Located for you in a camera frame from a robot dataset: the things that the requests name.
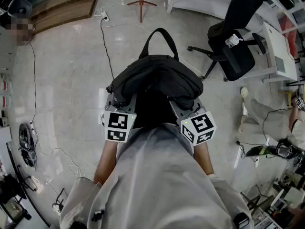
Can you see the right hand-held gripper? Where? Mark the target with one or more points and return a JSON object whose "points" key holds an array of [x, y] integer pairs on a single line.
{"points": [[199, 128]]}

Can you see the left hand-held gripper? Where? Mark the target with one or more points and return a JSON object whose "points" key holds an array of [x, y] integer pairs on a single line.
{"points": [[116, 125]]}

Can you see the black backpack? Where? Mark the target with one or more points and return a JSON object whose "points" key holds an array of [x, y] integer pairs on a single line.
{"points": [[155, 75]]}

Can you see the wooden coat stand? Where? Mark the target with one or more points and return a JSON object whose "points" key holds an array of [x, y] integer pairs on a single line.
{"points": [[141, 1]]}

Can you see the black shoulder device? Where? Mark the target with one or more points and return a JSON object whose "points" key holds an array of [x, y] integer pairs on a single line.
{"points": [[241, 220]]}

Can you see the person's right forearm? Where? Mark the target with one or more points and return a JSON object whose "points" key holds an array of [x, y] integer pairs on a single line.
{"points": [[203, 159]]}

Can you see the person's left forearm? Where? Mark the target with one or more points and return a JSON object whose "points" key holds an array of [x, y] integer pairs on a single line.
{"points": [[106, 161]]}

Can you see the person's white shirt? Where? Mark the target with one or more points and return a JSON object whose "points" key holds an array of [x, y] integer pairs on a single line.
{"points": [[157, 180]]}

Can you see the black office chair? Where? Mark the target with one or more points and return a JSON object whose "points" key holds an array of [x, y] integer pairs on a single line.
{"points": [[238, 56]]}

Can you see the black clip microphone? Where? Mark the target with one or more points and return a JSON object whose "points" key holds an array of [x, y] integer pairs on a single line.
{"points": [[98, 215]]}

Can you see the clear plastic bottle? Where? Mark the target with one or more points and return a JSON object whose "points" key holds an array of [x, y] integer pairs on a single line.
{"points": [[232, 41]]}

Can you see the white power strip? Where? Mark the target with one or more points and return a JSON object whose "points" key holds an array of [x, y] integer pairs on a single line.
{"points": [[105, 16]]}

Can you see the white desk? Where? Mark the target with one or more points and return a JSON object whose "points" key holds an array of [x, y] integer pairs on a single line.
{"points": [[281, 49]]}

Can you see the stack of wooden pallets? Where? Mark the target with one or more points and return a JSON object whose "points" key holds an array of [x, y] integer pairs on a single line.
{"points": [[62, 6]]}

